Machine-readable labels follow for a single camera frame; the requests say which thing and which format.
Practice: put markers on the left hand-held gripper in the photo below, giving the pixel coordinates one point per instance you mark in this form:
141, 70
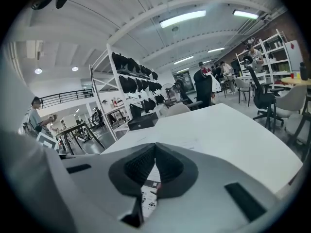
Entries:
47, 142

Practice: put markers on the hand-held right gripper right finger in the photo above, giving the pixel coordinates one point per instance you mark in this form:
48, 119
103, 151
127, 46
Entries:
206, 203

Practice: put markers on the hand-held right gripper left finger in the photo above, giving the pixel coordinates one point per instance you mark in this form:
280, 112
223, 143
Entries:
104, 190

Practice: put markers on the dark table black legs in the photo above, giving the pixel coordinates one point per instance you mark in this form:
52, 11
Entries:
70, 130

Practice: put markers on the black metal railing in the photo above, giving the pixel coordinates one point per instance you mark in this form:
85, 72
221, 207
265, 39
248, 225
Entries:
65, 94

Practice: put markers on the round ceiling light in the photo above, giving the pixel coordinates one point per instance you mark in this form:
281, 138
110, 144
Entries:
75, 69
38, 71

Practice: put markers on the black box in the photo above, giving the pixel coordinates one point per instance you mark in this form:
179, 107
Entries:
143, 122

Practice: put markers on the beige shell chair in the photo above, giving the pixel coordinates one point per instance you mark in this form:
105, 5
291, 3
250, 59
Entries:
178, 110

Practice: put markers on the black headrest office chair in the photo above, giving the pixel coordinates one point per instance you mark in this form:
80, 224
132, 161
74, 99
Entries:
183, 93

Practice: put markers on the white metal shelf rack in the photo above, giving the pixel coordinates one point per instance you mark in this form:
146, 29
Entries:
109, 48

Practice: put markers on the black high-back office chair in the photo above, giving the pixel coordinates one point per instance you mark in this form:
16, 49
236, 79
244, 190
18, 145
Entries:
202, 88

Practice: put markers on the standing floor fan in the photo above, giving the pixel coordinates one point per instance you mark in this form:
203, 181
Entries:
168, 91

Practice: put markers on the black mesh office chair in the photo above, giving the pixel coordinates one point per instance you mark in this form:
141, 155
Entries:
261, 96

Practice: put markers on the gray chair black legs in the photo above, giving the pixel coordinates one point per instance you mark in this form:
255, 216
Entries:
243, 85

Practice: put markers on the light gray shell chair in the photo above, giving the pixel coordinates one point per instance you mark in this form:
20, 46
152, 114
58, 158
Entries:
291, 98

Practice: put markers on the white desk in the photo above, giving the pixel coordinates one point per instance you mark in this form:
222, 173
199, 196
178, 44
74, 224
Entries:
252, 76

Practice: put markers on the ceiling tube light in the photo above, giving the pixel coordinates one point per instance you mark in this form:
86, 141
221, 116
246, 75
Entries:
245, 14
182, 19
216, 50
183, 60

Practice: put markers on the round yellow table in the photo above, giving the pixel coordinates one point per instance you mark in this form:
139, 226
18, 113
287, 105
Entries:
296, 81

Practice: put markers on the black bottle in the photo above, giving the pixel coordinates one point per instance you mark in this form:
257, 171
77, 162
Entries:
303, 71

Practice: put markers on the white storage shelf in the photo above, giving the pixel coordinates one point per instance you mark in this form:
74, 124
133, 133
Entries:
274, 50

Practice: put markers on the white cabinet red sticker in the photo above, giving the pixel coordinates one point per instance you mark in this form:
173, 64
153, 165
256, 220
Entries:
295, 57

